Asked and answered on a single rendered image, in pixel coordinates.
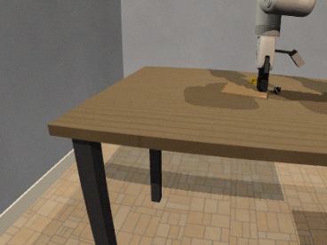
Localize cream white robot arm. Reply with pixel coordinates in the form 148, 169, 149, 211
255, 0, 316, 67

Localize yellow die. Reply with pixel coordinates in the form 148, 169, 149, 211
250, 77, 257, 84

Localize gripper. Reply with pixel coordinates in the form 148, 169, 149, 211
255, 35, 280, 92

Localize tan mat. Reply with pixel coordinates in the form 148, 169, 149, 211
220, 83, 267, 99

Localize black die with white pips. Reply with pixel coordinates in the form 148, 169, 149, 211
274, 87, 281, 94

